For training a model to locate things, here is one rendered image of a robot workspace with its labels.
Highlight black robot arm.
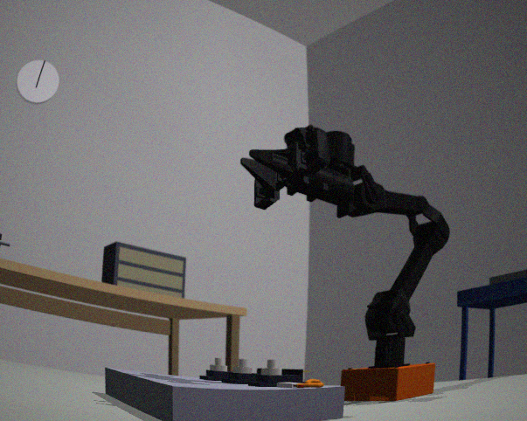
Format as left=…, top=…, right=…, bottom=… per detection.
left=284, top=125, right=450, bottom=369

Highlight black pin header strip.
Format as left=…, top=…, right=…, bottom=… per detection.
left=257, top=369, right=303, bottom=381

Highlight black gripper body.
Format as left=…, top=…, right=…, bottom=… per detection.
left=254, top=129, right=333, bottom=210

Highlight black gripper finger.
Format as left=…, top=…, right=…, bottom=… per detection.
left=240, top=158, right=276, bottom=196
left=249, top=142, right=300, bottom=179

